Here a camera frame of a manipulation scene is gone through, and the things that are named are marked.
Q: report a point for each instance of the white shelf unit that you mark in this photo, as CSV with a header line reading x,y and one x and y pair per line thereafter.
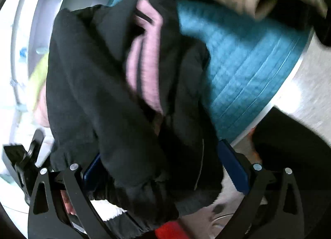
x,y
33,21

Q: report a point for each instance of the red item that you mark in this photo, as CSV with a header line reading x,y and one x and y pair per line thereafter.
x,y
170,231

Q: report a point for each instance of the black jacket with pink lining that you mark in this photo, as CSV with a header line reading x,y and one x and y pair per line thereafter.
x,y
90,86

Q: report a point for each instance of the white fluffy cloth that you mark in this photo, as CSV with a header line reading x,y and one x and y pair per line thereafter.
x,y
115,210

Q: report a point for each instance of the pink padded quilt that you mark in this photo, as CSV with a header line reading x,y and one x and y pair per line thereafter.
x,y
42,112

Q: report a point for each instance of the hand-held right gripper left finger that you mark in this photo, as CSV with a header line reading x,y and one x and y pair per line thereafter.
x,y
90,173

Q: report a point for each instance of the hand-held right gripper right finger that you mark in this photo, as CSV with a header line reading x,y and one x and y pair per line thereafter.
x,y
232,166

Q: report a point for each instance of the green cloth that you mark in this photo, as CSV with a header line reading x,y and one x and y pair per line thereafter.
x,y
40,78

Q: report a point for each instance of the teal quilted bed sheet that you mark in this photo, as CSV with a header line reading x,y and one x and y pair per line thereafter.
x,y
245,60

